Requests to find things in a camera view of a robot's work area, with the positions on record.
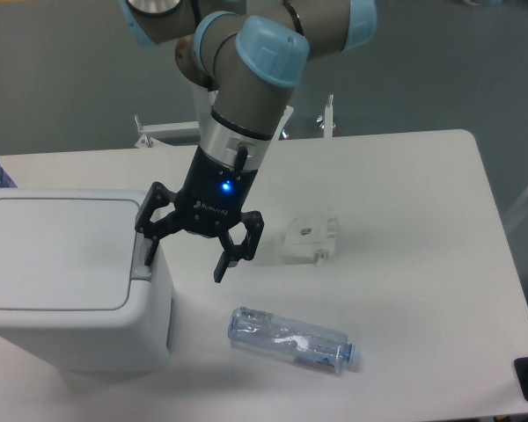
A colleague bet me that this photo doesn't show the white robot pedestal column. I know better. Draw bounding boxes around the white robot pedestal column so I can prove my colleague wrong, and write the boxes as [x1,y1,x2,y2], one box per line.
[174,34,218,138]

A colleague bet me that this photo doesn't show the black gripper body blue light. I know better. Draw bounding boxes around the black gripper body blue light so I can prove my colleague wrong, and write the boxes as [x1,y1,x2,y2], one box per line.
[173,146,257,238]

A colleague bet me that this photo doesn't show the white push-button trash can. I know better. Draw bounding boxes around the white push-button trash can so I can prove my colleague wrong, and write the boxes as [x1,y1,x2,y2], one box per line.
[0,188,174,372]

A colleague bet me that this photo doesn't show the crushed clear plastic bottle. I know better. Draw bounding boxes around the crushed clear plastic bottle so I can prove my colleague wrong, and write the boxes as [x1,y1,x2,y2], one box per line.
[227,307,356,371]

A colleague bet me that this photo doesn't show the white pedestal base frame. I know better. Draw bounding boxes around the white pedestal base frame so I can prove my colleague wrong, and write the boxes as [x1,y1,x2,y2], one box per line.
[134,94,338,149]

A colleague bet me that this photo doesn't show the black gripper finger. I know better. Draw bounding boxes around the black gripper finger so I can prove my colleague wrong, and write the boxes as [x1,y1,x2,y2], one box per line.
[135,181,187,266]
[213,211,265,282]

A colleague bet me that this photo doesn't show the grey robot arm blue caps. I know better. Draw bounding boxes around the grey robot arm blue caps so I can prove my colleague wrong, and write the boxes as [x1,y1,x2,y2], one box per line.
[121,1,378,282]

